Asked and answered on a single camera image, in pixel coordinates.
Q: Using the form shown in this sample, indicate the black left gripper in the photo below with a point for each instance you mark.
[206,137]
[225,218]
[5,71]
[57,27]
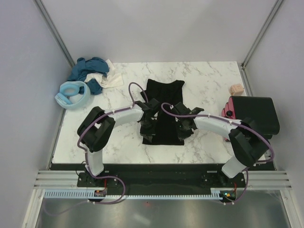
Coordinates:
[147,135]

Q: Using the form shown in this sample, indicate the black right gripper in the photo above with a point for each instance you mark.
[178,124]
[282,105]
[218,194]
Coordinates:
[183,136]

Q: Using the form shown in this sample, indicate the black and pink drawer box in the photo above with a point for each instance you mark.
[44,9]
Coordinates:
[259,109]

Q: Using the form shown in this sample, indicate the blue t shirt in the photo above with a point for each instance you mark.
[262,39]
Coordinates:
[84,67]

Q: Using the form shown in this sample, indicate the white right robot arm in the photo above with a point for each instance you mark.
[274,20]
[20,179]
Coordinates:
[247,144]

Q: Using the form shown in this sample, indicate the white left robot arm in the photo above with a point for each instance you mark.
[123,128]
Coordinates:
[95,131]

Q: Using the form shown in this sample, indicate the white t shirt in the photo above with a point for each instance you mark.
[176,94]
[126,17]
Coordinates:
[112,79]

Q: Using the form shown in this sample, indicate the pink foam cube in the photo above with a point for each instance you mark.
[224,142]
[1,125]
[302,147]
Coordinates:
[236,90]

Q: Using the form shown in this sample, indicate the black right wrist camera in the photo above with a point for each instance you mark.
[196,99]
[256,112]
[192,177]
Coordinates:
[181,109]

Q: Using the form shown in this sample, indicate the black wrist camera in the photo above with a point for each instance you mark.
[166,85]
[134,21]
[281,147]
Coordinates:
[181,109]
[152,104]

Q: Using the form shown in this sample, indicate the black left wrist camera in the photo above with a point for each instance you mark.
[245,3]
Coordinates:
[152,104]

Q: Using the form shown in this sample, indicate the light blue ring toy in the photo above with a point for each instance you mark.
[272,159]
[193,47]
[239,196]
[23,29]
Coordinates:
[73,95]

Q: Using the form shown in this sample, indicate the aluminium frame rail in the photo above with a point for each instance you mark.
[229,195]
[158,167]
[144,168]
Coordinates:
[255,180]

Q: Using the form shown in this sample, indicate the white slotted cable duct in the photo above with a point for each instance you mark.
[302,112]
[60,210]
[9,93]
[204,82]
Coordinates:
[102,194]

